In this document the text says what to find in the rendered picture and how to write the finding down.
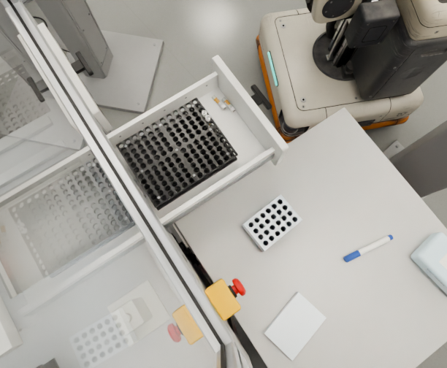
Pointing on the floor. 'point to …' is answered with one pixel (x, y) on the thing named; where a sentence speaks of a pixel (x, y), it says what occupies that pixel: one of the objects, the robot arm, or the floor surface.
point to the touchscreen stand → (107, 56)
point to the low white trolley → (331, 253)
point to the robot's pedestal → (435, 155)
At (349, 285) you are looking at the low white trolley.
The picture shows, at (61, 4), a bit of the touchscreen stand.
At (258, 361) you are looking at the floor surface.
